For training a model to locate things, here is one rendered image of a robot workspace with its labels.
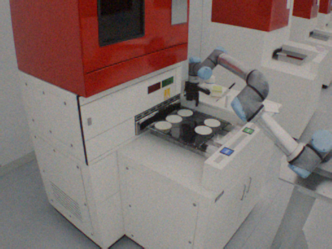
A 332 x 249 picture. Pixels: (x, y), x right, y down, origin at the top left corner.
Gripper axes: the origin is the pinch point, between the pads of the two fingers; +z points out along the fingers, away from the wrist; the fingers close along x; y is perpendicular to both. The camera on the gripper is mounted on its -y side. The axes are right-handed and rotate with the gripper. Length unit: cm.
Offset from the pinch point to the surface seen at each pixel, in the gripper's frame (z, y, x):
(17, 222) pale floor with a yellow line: 92, 142, -7
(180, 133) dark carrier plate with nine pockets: 1.7, 17.2, 24.9
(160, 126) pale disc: 1.6, 26.3, 13.9
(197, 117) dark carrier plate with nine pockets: 1.7, 1.0, 8.1
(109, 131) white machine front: -4, 57, 25
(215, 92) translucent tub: -9.5, -15.3, -3.7
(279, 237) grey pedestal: 68, -44, 66
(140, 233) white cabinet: 70, 44, 35
